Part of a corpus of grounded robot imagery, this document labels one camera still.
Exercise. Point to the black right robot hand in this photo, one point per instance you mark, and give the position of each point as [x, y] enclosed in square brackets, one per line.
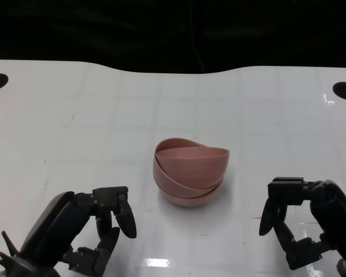
[334, 213]

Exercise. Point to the black backdrop curtain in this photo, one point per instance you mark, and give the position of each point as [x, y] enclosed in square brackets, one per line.
[132, 29]

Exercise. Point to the small orange sliver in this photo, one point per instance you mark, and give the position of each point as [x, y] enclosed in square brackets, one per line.
[255, 218]

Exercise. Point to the pink plastic bowl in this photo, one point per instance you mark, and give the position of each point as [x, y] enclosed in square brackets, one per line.
[174, 191]
[196, 170]
[190, 202]

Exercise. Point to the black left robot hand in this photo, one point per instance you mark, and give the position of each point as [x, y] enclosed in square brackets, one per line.
[52, 225]

